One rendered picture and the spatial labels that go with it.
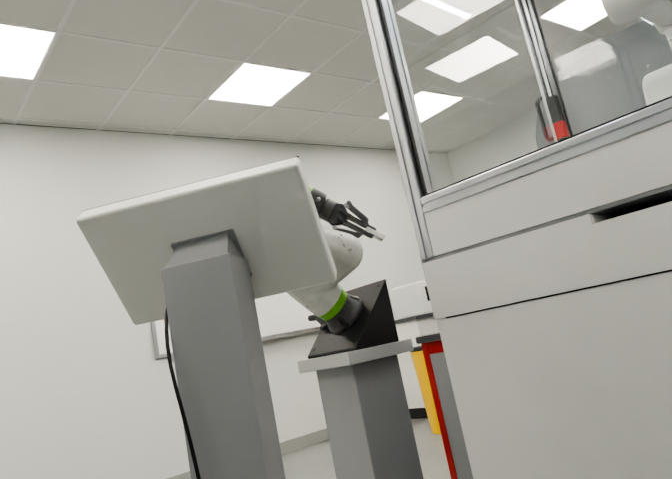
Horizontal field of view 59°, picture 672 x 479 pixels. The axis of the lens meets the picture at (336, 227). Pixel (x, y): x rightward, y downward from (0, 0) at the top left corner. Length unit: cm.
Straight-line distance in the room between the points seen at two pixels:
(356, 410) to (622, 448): 89
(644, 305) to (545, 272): 19
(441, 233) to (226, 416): 63
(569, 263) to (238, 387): 71
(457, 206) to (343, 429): 91
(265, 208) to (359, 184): 505
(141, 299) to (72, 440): 317
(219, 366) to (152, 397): 353
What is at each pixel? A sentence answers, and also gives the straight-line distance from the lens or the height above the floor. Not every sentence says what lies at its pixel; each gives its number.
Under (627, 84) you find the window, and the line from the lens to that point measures 127.
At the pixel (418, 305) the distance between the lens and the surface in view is 575.
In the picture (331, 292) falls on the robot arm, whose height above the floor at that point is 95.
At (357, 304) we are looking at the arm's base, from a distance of 199.
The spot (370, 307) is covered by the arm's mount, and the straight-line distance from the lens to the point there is 196.
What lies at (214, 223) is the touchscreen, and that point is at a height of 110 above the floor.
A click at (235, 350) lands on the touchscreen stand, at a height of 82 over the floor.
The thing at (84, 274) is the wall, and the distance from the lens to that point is 475.
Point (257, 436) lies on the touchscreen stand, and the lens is 126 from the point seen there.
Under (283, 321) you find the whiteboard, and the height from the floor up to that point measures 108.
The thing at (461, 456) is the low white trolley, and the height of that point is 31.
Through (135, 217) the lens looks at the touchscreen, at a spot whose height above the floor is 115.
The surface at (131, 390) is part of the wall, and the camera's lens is 474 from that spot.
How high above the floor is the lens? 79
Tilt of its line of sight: 11 degrees up
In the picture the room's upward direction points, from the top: 12 degrees counter-clockwise
